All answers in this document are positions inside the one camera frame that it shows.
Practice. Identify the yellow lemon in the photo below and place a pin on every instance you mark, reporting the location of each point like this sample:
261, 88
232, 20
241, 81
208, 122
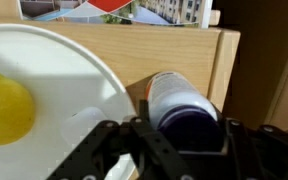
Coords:
5, 110

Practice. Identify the light wooden nightstand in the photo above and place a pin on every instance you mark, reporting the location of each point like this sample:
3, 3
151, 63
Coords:
170, 50

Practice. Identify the white round plate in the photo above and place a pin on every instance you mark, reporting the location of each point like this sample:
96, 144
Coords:
67, 90

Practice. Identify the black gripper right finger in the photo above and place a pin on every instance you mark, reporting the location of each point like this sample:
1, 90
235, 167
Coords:
257, 153

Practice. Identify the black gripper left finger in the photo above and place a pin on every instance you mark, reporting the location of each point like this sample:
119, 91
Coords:
117, 153

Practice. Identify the small orange-label pill bottle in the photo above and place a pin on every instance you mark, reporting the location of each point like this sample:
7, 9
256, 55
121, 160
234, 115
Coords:
180, 106

